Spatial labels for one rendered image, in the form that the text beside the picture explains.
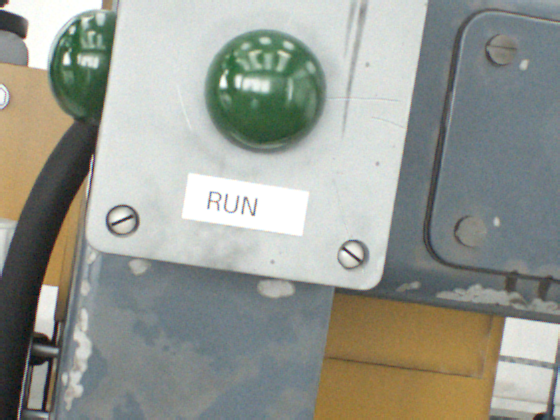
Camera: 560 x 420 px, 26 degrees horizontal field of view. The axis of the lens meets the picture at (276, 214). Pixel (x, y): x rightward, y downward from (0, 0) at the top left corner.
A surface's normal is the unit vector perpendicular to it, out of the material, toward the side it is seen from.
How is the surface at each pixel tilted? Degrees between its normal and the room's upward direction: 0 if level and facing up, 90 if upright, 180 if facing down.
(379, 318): 90
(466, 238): 90
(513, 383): 90
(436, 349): 90
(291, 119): 110
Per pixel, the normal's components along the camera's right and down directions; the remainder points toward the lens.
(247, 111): -0.25, 0.35
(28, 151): 0.15, 0.07
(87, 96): -0.08, 0.57
